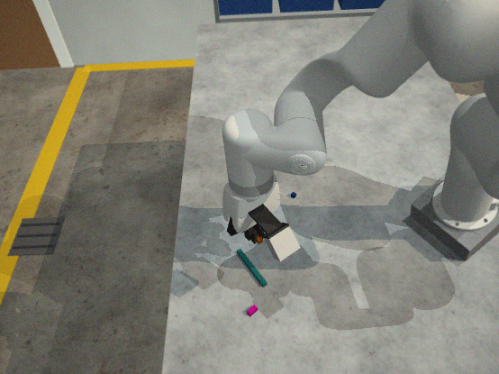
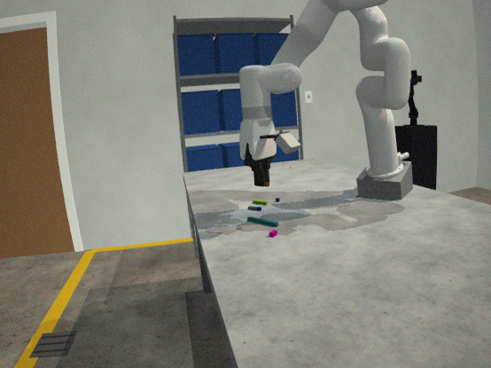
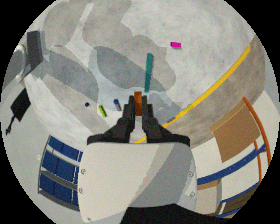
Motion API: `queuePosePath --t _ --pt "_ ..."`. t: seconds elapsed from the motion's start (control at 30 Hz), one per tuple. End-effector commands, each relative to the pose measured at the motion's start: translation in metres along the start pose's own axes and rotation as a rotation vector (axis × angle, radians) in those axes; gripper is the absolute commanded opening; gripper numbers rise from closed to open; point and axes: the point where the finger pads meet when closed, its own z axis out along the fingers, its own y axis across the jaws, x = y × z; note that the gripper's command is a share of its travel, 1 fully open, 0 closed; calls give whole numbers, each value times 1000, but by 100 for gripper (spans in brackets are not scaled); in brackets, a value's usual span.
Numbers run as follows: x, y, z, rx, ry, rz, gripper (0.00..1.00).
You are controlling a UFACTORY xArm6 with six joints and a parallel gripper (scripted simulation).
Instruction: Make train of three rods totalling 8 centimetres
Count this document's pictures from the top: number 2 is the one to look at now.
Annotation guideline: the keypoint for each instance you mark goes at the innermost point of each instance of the turquoise rod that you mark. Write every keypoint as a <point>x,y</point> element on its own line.
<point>262,221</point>

